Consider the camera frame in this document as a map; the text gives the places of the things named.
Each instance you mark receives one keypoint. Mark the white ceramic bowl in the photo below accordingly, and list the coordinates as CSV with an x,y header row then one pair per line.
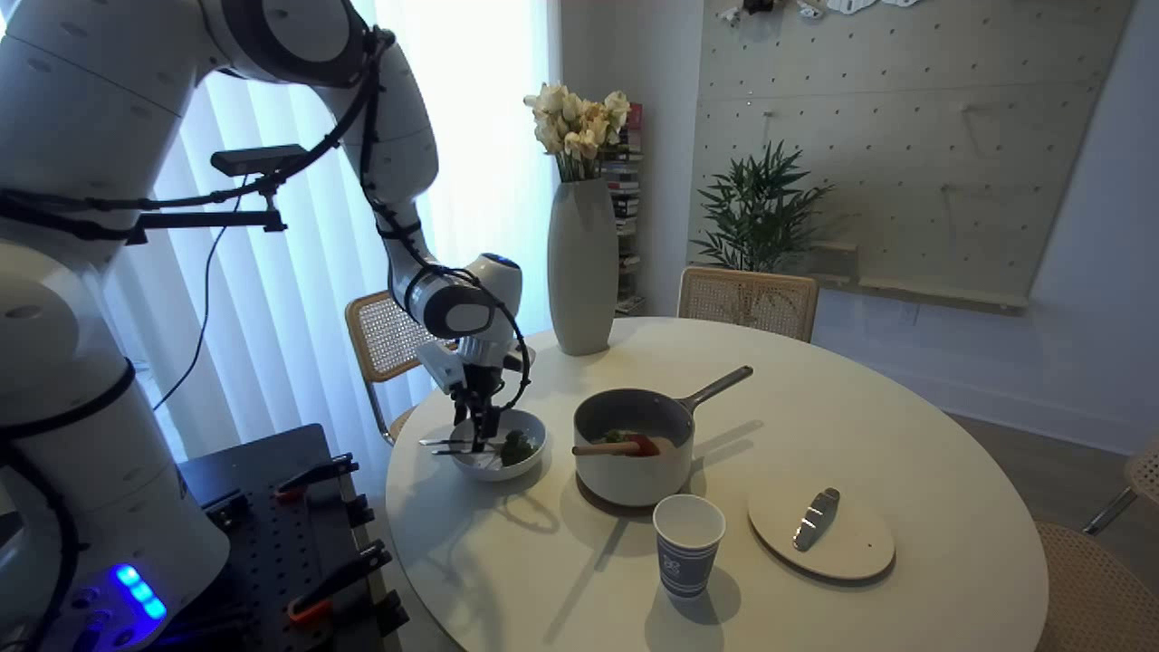
x,y
491,469

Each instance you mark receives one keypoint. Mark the rattan dining chair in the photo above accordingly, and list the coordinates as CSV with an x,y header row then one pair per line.
x,y
749,299

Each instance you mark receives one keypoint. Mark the cream flower bouquet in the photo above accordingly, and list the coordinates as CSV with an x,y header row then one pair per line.
x,y
578,130

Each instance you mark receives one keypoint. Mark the silver metal spoon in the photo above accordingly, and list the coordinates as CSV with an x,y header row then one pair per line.
x,y
445,440

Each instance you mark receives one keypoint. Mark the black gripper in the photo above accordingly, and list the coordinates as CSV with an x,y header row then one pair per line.
x,y
475,403

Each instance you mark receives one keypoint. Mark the white saucepan with handle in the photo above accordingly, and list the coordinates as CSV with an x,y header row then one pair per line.
x,y
626,414

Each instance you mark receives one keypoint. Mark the wooden spatula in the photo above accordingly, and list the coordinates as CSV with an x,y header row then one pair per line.
x,y
617,446

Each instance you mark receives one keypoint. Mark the black equipment cart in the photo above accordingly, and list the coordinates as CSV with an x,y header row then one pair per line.
x,y
300,569

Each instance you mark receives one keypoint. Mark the tall white ribbed vase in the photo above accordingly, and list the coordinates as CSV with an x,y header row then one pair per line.
x,y
582,266

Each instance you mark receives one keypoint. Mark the black camera on mount arm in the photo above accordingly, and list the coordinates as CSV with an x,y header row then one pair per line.
x,y
251,204

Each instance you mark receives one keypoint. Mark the green broccoli floret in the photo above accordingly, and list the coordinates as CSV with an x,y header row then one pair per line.
x,y
518,446

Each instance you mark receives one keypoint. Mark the blue and white paper cup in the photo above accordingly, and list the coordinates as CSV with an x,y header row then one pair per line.
x,y
687,541

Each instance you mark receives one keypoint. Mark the round pot lid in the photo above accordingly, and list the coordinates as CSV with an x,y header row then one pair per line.
x,y
824,529

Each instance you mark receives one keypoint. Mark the potted green plant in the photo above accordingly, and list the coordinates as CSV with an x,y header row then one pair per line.
x,y
759,213

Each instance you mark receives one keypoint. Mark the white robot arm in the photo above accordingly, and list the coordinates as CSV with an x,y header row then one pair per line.
x,y
91,95

